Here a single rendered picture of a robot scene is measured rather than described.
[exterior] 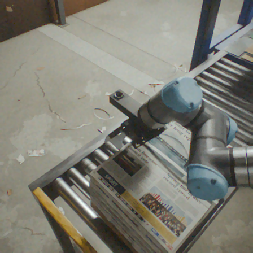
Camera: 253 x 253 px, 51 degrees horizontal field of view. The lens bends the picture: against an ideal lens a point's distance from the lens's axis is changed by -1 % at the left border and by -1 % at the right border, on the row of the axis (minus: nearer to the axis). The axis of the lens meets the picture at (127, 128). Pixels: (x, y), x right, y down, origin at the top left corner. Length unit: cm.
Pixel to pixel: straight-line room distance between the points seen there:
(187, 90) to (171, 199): 30
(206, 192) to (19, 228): 154
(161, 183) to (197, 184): 24
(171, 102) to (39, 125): 195
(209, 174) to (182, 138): 34
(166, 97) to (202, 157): 14
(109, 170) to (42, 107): 191
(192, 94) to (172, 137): 29
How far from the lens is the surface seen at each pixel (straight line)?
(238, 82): 154
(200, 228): 96
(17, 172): 215
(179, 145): 81
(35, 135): 235
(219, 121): 60
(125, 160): 75
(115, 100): 72
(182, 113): 57
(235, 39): 195
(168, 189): 72
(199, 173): 50
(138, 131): 71
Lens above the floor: 166
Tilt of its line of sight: 47 degrees down
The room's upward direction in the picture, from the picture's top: straight up
